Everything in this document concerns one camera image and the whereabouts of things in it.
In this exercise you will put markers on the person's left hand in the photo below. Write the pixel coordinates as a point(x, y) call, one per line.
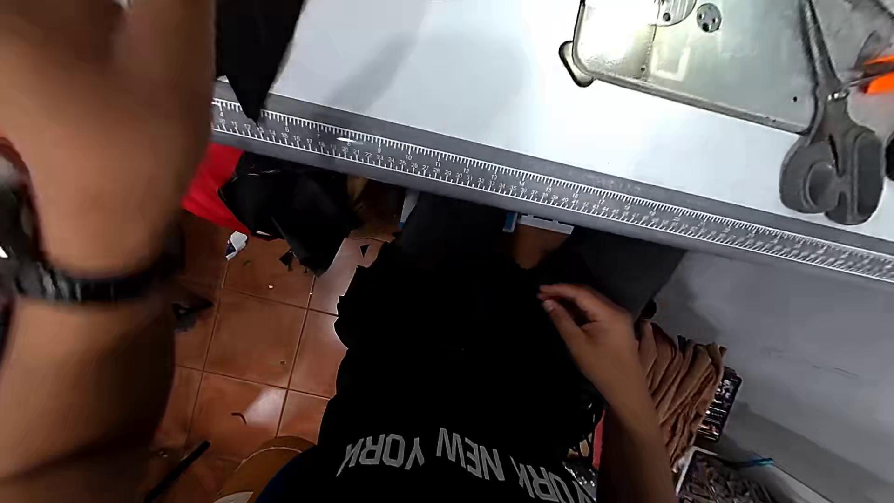
point(105, 167)

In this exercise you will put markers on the person's right hand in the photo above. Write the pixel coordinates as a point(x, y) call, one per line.
point(607, 346)

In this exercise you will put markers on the person's right thumb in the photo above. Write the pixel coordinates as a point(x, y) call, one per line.
point(566, 323)

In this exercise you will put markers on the person's right index finger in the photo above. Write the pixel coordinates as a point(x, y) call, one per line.
point(576, 295)

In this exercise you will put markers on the person's left fingers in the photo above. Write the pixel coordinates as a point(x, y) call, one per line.
point(166, 42)

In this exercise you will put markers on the person's right forearm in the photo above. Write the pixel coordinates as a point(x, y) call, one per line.
point(635, 447)

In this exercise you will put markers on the person's left forearm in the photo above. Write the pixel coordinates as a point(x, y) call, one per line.
point(84, 370)

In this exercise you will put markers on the person's legs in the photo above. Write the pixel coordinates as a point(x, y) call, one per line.
point(607, 262)

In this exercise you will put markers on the blue and white object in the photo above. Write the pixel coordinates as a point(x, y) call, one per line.
point(545, 223)

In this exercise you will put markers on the pointed black fabric piece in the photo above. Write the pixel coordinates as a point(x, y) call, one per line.
point(255, 56)

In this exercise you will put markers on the stack of brown fabric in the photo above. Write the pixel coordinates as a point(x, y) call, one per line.
point(677, 388)

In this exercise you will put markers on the person's body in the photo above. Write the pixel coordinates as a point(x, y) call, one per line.
point(447, 377)

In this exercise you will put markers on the grey measuring tape strip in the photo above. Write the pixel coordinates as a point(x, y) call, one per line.
point(489, 177)

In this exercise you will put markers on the red fabric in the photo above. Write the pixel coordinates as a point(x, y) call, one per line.
point(213, 188)

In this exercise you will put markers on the dark patterned crate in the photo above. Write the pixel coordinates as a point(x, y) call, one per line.
point(719, 405)

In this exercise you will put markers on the crumpled black fabric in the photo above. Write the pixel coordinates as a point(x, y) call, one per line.
point(293, 202)

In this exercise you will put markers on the white scrap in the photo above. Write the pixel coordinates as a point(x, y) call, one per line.
point(237, 244)

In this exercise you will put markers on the white-rimmed tray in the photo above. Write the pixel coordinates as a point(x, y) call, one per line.
point(719, 482)

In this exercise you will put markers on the small black scrap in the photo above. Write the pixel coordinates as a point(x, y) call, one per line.
point(188, 316)

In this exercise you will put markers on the dark metal scissors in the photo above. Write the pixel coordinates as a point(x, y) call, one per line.
point(855, 161)

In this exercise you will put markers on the round wooden stool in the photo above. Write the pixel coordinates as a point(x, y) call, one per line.
point(269, 464)

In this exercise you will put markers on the orange object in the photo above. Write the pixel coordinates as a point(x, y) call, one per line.
point(881, 82)

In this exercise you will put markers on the long black strip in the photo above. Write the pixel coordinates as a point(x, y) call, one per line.
point(178, 471)

